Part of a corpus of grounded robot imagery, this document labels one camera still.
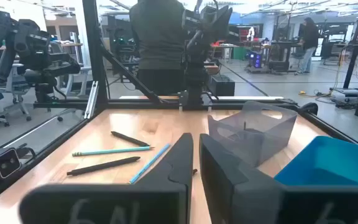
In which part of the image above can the black clamp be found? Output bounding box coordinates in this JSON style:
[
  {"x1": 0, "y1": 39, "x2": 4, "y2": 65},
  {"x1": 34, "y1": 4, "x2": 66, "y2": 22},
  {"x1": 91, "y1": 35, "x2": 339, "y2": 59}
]
[{"x1": 299, "y1": 102, "x2": 319, "y2": 116}]

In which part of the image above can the person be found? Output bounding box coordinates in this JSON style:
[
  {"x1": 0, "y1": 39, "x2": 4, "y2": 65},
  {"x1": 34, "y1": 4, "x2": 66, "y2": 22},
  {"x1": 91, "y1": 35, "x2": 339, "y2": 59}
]
[
  {"x1": 129, "y1": 0, "x2": 198, "y2": 96},
  {"x1": 296, "y1": 17, "x2": 320, "y2": 75}
]

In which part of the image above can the blue plastic bin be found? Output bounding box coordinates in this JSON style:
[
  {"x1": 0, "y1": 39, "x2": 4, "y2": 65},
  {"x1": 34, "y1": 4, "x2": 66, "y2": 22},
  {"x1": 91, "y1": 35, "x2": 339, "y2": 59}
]
[{"x1": 273, "y1": 135, "x2": 358, "y2": 187}]

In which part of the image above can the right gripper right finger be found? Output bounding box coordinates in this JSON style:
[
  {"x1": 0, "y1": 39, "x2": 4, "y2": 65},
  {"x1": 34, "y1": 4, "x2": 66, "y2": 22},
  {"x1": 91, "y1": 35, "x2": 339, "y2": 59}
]
[{"x1": 199, "y1": 133, "x2": 358, "y2": 224}]

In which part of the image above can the silver metal bracket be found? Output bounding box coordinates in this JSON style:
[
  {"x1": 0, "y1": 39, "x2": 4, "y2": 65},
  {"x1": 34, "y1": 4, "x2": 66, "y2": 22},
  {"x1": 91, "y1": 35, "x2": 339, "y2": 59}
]
[{"x1": 83, "y1": 80, "x2": 99, "y2": 120}]

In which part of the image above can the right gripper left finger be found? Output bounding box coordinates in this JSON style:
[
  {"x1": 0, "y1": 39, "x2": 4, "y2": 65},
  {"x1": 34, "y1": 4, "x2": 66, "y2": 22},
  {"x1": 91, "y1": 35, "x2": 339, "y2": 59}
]
[{"x1": 19, "y1": 133, "x2": 195, "y2": 224}]

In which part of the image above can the grey office chair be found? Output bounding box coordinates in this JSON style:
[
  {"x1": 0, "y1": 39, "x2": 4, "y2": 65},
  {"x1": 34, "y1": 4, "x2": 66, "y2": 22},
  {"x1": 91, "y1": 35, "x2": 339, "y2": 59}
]
[{"x1": 0, "y1": 40, "x2": 33, "y2": 123}]

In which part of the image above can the black box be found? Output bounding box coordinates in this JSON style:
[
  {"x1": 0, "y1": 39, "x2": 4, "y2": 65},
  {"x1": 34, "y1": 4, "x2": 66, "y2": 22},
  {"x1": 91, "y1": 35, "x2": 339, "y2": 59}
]
[{"x1": 208, "y1": 73, "x2": 236, "y2": 97}]

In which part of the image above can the black pen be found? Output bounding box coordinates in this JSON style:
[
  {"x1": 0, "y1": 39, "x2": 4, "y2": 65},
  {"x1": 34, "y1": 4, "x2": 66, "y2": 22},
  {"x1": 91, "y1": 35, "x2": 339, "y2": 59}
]
[
  {"x1": 66, "y1": 156, "x2": 142, "y2": 177},
  {"x1": 110, "y1": 131, "x2": 151, "y2": 147}
]

